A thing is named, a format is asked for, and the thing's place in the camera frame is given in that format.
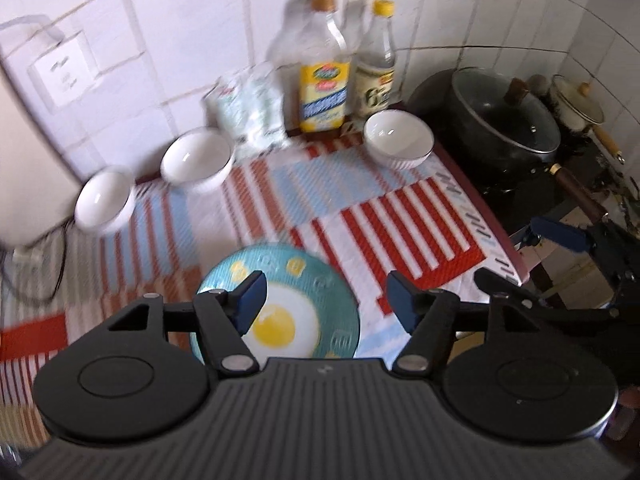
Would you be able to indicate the yellow label oil bottle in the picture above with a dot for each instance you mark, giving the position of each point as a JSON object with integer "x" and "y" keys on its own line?
{"x": 322, "y": 95}

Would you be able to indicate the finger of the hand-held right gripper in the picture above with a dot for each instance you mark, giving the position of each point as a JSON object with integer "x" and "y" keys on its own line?
{"x": 560, "y": 234}
{"x": 565, "y": 312}

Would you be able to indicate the teal fried egg plate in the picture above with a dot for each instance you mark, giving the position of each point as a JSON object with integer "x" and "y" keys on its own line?
{"x": 285, "y": 327}

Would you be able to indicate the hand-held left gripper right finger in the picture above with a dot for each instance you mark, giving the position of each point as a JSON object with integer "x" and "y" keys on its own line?
{"x": 400, "y": 300}

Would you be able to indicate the white wall socket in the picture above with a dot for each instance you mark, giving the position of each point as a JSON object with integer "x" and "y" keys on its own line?
{"x": 62, "y": 70}

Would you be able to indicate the black gas stove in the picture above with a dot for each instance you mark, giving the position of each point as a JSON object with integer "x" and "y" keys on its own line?
{"x": 520, "y": 195}

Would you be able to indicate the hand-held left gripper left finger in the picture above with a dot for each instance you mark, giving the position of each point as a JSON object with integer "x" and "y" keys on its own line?
{"x": 250, "y": 300}

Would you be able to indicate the striped tablecloth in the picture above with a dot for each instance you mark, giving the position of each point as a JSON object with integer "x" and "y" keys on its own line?
{"x": 400, "y": 220}

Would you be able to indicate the glass pot lid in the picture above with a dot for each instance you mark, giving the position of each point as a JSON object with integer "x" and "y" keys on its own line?
{"x": 500, "y": 115}

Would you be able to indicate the white salt bag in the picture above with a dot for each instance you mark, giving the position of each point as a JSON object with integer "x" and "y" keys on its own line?
{"x": 250, "y": 105}

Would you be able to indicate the black cooking pot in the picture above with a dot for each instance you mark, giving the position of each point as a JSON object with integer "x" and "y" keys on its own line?
{"x": 435, "y": 105}

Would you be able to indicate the white cutting board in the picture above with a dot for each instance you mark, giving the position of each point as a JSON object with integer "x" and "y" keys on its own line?
{"x": 25, "y": 160}

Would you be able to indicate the clear vinegar bottle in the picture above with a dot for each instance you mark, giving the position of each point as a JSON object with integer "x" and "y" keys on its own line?
{"x": 375, "y": 85}

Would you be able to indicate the white ribbed bowl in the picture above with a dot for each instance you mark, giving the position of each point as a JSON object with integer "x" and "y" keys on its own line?
{"x": 397, "y": 135}
{"x": 195, "y": 160}
{"x": 102, "y": 205}

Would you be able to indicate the cream enamel saucepan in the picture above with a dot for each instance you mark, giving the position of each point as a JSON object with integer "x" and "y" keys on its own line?
{"x": 577, "y": 105}

